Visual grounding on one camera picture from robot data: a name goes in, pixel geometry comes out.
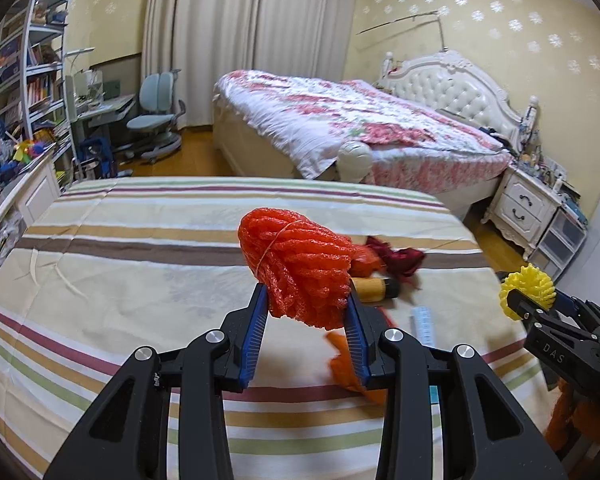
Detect blue crate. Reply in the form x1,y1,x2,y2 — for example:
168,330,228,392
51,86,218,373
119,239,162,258
77,136,117,181

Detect striped sheet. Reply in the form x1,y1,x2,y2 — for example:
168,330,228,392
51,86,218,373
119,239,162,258
0,176,553,480

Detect yellow cylinder with black cap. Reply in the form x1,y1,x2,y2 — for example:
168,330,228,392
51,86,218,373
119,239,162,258
350,276,402,305

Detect thin metal pole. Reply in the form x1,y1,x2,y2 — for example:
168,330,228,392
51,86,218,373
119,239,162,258
357,9,448,53

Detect white cabinet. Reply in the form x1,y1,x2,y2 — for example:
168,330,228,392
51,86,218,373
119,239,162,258
0,147,63,261

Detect white tufted headboard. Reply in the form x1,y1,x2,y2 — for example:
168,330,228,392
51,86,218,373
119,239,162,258
380,50,541,133

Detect dark red cloth scrap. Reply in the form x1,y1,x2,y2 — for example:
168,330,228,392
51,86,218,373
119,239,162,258
364,235,427,291

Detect grey desk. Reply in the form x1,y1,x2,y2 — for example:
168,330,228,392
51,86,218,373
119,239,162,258
67,94,137,161

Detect orange foam fruit net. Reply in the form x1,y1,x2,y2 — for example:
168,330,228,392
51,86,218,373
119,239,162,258
237,207,353,331

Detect white bookshelf with books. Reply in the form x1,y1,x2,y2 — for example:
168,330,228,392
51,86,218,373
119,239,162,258
0,0,78,171

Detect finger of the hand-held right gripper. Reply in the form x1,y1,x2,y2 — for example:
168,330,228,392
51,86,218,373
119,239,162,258
554,292,600,325
505,287,551,335

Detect clear plastic box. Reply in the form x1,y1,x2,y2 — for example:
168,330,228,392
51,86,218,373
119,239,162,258
82,69,105,101

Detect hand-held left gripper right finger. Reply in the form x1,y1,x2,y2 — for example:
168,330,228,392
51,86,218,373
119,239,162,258
342,285,568,480

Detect beige curtain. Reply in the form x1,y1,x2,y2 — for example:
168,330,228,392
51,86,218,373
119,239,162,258
140,0,263,131
255,0,361,86

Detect bed with floral cover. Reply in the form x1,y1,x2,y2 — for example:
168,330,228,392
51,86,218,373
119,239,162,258
212,70,513,186

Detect pile of colourful toys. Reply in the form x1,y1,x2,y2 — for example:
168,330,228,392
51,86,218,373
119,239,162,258
0,120,58,181

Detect white nightstand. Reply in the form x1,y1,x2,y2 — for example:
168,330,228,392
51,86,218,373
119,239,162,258
481,165,563,261

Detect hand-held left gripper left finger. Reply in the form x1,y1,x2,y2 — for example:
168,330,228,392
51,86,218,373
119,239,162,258
42,282,270,480

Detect white desk lamp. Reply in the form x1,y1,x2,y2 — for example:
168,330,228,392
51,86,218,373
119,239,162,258
62,46,97,111

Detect yellow foam fruit net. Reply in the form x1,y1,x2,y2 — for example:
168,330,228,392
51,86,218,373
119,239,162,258
499,262,556,318

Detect clear plastic drawer unit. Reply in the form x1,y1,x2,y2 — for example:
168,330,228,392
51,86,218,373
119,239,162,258
535,205,588,281

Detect white bed frame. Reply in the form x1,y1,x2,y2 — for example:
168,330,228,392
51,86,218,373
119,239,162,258
212,105,506,221

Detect orange clothing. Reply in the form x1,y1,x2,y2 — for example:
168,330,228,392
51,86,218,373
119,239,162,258
547,377,600,456

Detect blue-grey desk chair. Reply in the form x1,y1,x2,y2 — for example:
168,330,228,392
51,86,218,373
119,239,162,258
114,71,187,165

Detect dark items on bed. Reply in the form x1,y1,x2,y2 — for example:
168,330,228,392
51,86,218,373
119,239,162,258
477,125,513,146

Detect nightstand clutter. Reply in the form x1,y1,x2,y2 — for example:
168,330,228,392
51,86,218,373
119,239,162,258
512,125,588,211

